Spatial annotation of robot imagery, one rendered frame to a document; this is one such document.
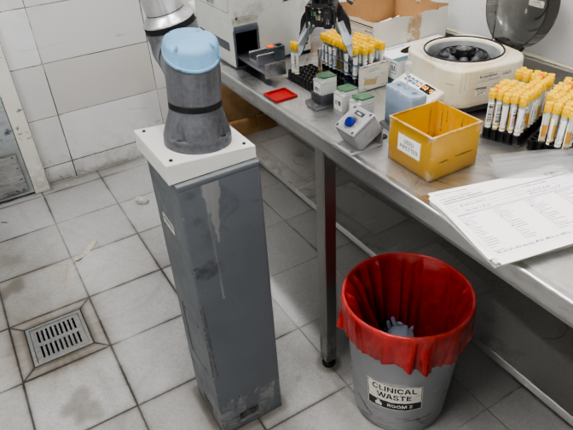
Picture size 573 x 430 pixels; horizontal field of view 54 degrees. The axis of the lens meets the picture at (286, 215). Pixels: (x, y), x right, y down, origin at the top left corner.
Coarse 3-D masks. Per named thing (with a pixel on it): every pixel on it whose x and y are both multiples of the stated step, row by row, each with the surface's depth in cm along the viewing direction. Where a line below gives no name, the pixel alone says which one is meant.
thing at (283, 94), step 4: (284, 88) 156; (268, 92) 154; (272, 92) 155; (276, 92) 155; (280, 92) 155; (284, 92) 155; (288, 92) 155; (292, 92) 153; (268, 96) 152; (272, 96) 153; (276, 96) 153; (280, 96) 153; (284, 96) 152; (288, 96) 151; (292, 96) 151; (296, 96) 152; (272, 100) 151; (276, 100) 149; (280, 100) 150; (284, 100) 150
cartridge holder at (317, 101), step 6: (312, 90) 146; (312, 96) 147; (318, 96) 144; (324, 96) 143; (330, 96) 144; (306, 102) 147; (312, 102) 145; (318, 102) 145; (324, 102) 144; (330, 102) 145; (318, 108) 144
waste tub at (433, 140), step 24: (408, 120) 120; (432, 120) 124; (456, 120) 118; (480, 120) 113; (408, 144) 115; (432, 144) 108; (456, 144) 112; (408, 168) 117; (432, 168) 112; (456, 168) 116
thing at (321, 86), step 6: (318, 78) 143; (330, 78) 142; (336, 78) 143; (318, 84) 143; (324, 84) 142; (330, 84) 143; (336, 84) 144; (318, 90) 144; (324, 90) 143; (330, 90) 144
